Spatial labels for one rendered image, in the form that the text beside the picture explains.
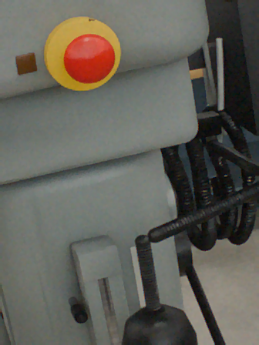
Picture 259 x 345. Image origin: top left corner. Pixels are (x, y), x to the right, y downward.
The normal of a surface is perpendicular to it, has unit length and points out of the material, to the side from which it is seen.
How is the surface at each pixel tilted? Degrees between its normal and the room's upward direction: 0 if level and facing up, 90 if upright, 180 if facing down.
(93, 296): 90
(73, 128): 90
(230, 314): 0
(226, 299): 0
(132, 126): 90
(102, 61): 91
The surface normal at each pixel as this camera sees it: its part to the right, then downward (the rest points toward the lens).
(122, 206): 0.25, 0.26
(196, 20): 0.80, 0.06
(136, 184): 0.51, 0.18
